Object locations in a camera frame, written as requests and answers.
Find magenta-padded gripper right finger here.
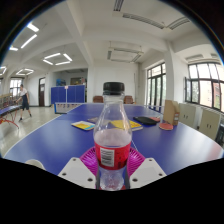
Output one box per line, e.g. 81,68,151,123
125,147,168,190

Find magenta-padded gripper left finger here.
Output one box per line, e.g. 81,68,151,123
57,147,100,190

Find clear red-labelled water bottle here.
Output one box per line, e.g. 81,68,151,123
93,81,133,192

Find yellow and blue book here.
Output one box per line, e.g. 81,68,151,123
70,120,96,132

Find black zip case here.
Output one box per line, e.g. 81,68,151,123
133,115,158,127

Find grey patterned book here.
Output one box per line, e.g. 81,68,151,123
87,116,101,124

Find brown cardboard box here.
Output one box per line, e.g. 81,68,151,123
162,99,181,126

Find blue-framed low barrier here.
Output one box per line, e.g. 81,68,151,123
53,102,83,115

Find brown armchair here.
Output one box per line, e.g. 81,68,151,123
92,95,104,104
123,95,135,105

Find blue partition screens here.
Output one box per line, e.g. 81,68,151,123
50,84,86,105

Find dark brown door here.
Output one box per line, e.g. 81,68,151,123
38,77,46,108

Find black-framed glass door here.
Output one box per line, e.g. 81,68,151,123
146,62,167,108

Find person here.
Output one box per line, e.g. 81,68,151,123
15,83,33,123

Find blue red-legged tennis table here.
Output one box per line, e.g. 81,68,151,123
0,104,23,129

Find large black-framed window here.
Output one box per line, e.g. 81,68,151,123
185,62,224,113

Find small bright window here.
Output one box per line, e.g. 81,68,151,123
9,77,24,98

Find ceiling strip lights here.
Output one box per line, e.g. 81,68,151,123
0,21,73,76

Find ceiling air conditioner unit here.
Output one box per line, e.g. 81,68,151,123
107,46,144,64

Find long ceiling air vent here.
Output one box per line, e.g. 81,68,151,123
113,0,191,31

